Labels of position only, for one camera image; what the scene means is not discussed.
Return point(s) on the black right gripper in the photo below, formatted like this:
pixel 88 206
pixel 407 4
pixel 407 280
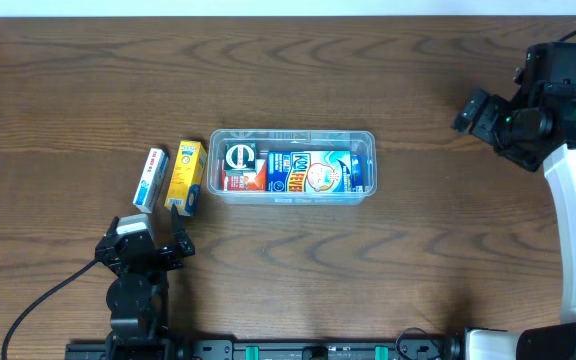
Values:
pixel 488 121

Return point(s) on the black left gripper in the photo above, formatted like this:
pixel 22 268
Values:
pixel 144 255

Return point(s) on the white blue toothpaste box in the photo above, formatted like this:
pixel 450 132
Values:
pixel 151 180

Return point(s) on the yellow Woods box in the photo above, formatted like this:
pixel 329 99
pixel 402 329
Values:
pixel 185 184

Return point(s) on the red white medicine box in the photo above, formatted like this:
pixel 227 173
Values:
pixel 248 181

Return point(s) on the green round-logo small box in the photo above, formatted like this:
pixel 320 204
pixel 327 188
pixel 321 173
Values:
pixel 240 157

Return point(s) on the blue Kool Fever box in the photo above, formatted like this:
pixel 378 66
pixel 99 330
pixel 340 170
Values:
pixel 319 171

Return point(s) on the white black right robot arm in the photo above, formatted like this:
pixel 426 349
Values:
pixel 547 80

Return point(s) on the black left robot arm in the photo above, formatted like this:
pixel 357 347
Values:
pixel 138 298

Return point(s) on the clear plastic container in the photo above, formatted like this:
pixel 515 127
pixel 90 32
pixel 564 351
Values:
pixel 361 143

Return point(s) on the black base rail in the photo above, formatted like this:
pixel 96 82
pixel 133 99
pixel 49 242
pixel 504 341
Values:
pixel 411 344

